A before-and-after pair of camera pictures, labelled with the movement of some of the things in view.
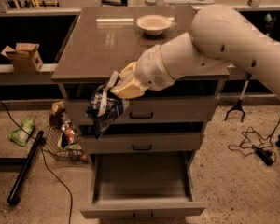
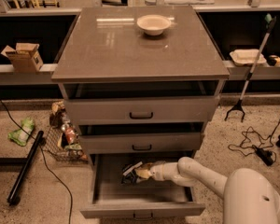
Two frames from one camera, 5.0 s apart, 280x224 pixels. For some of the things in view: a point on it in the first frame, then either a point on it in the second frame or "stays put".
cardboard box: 24,57 stays put
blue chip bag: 104,107 to 130,174
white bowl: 153,24 stays put
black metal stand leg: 24,167 stays put
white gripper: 150,68 to 158,171
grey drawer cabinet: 142,166 stays put
